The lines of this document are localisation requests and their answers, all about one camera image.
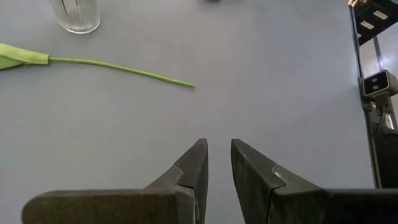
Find grey depth camera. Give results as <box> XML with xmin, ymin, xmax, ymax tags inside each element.
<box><xmin>360</xmin><ymin>69</ymin><xmax>398</xmax><ymax>100</ymax></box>

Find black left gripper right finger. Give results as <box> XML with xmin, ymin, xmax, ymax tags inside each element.
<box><xmin>230</xmin><ymin>138</ymin><xmax>398</xmax><ymax>224</ymax></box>

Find pink tulip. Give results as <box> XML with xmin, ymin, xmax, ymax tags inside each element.
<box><xmin>0</xmin><ymin>42</ymin><xmax>197</xmax><ymax>89</ymax></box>

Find clear ribbed glass vase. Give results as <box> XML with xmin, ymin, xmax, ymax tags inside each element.
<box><xmin>49</xmin><ymin>0</ymin><xmax>101</xmax><ymax>35</ymax></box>

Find black table frame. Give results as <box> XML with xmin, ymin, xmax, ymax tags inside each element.
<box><xmin>348</xmin><ymin>0</ymin><xmax>384</xmax><ymax>189</ymax></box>

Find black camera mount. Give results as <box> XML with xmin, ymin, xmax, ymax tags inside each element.
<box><xmin>362</xmin><ymin>93</ymin><xmax>398</xmax><ymax>189</ymax></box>

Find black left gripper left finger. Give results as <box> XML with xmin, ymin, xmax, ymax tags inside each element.
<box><xmin>21</xmin><ymin>138</ymin><xmax>209</xmax><ymax>224</ymax></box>

